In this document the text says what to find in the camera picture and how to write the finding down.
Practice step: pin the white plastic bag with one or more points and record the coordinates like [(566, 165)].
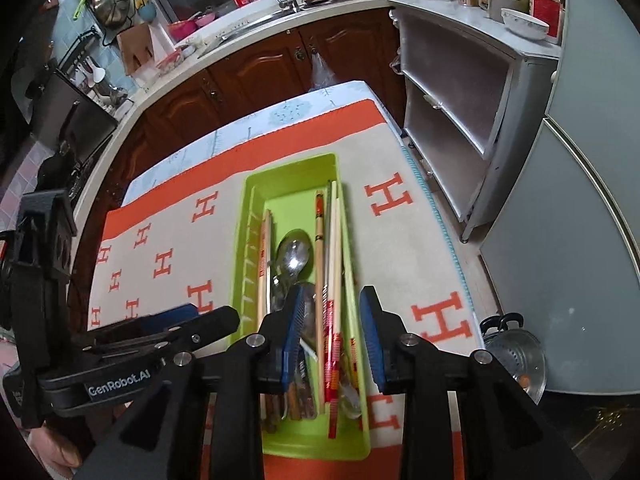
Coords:
[(322, 75)]

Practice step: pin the person's left hand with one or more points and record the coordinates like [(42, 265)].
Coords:
[(55, 452)]

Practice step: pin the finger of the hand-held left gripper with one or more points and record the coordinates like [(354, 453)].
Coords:
[(210, 325), (170, 316)]

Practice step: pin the wooden cutting board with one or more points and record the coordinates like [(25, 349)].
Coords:
[(135, 47)]

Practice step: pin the black gas stove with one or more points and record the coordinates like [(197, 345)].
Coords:
[(75, 170)]

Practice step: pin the cream chopstick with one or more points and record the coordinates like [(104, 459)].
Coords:
[(264, 270), (334, 310)]

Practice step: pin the wooden base cabinets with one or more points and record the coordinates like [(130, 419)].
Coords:
[(250, 80)]

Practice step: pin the green plastic tray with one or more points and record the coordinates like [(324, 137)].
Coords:
[(295, 185)]

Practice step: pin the tan patterned chopstick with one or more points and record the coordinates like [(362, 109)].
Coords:
[(319, 260)]

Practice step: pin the steel cabinet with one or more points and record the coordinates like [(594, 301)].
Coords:
[(450, 85)]

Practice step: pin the brown wooden chopstick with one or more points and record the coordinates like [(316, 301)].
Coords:
[(296, 404), (270, 412)]

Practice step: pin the black splash guard panel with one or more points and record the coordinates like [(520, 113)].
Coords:
[(75, 110)]

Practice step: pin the orange patterned blanket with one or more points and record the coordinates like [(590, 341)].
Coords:
[(400, 260)]

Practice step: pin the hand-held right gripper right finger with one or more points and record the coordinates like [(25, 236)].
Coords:
[(374, 340)]

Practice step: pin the large steel spoon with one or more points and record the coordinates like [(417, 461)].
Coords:
[(292, 255)]

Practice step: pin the red patterned chopstick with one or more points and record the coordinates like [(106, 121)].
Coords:
[(353, 365)]

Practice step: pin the steel sink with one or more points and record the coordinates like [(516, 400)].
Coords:
[(245, 30)]

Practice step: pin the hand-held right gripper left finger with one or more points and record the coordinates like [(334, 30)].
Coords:
[(292, 340)]

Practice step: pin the pink bowl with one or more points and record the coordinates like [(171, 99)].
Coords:
[(205, 20)]

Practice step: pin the wall utensil rack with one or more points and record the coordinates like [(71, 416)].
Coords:
[(75, 47)]

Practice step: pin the white spatula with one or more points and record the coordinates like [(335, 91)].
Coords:
[(96, 72)]

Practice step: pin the bowl with red lid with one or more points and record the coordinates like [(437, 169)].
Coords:
[(169, 59)]

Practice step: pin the pink basin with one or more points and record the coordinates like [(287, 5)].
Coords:
[(182, 31)]

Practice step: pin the grey refrigerator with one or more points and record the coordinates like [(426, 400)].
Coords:
[(575, 210)]

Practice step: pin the patterned white bowl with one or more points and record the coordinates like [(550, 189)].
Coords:
[(525, 24)]

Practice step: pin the white mug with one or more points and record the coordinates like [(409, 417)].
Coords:
[(500, 7)]

